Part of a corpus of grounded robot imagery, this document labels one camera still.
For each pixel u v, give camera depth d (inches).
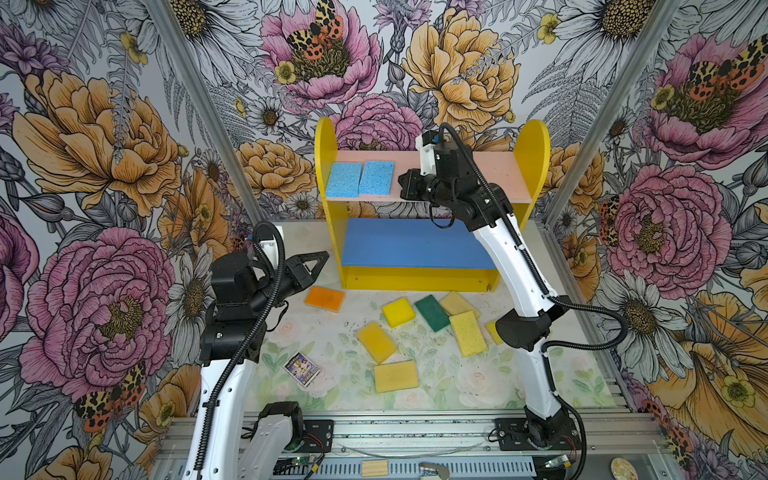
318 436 28.9
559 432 25.2
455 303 38.3
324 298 39.1
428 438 29.9
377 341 35.5
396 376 32.7
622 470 27.6
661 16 28.3
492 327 23.7
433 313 37.2
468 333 35.3
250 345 17.0
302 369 32.8
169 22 28.4
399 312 38.3
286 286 22.4
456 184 20.9
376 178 29.0
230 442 15.6
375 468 27.8
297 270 22.0
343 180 28.7
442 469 27.6
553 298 19.9
